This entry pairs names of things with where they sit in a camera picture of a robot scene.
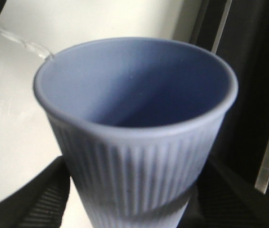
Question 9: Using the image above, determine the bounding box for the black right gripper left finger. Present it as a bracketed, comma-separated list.
[0, 156, 70, 228]

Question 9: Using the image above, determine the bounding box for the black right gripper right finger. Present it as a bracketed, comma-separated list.
[193, 159, 269, 228]

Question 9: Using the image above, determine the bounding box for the light blue ribbed cup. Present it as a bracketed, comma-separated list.
[33, 38, 238, 228]

